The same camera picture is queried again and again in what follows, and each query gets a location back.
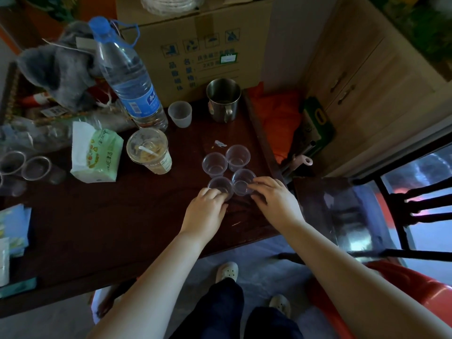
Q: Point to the large clear water bottle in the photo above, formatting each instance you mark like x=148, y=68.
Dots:
x=129, y=77

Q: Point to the orange plastic bag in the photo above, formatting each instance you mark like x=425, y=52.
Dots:
x=279, y=119

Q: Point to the clear plastic bag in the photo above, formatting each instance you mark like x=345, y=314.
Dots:
x=53, y=130

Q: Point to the clear plastic container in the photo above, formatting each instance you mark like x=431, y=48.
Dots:
x=169, y=3

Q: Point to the person's left forearm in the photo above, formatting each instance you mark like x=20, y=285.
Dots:
x=148, y=289

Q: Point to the person's left shoe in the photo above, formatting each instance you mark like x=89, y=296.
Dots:
x=227, y=271

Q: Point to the person's left fingers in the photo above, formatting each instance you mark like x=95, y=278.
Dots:
x=216, y=196

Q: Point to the wooden cabinet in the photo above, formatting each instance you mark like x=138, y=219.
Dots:
x=367, y=102

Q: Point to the person's dark trousers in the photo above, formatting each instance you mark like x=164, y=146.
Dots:
x=233, y=314

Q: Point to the green white tissue pack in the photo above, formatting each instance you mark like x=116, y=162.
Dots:
x=94, y=153

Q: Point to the teal flat packet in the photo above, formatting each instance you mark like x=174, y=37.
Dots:
x=17, y=287

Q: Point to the person's right shoe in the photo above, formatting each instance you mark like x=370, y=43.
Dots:
x=280, y=304

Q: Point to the red plastic stool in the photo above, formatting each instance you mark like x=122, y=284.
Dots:
x=406, y=296

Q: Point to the person's right fingers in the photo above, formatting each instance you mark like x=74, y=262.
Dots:
x=259, y=190

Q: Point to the stainless steel mug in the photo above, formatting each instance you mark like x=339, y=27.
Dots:
x=223, y=99

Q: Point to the white paper scrap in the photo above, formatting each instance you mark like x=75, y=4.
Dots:
x=221, y=143

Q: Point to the green packaged box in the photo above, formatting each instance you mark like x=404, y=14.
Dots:
x=316, y=128

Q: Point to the lidded iced drink cup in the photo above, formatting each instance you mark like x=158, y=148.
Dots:
x=150, y=151

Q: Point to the grey plush toy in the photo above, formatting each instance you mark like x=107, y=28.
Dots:
x=60, y=67

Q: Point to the person's right hand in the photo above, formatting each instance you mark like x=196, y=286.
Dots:
x=275, y=200

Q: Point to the dark wooden chair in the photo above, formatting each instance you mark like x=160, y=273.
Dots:
x=388, y=215

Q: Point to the stack of light blue packets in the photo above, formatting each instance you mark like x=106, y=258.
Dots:
x=14, y=229

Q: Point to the person's right forearm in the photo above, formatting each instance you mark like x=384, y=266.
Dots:
x=356, y=278

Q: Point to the person's left hand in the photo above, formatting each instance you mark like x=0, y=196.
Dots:
x=204, y=214

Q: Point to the person's shoe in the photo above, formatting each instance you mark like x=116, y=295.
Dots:
x=280, y=304
x=227, y=271

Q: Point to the small clear plastic cup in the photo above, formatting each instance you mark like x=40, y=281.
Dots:
x=221, y=187
x=214, y=165
x=238, y=157
x=243, y=181

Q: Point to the brown cardboard box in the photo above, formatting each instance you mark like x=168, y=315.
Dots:
x=197, y=45

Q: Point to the translucent white plastic cup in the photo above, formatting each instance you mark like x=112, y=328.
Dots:
x=180, y=114

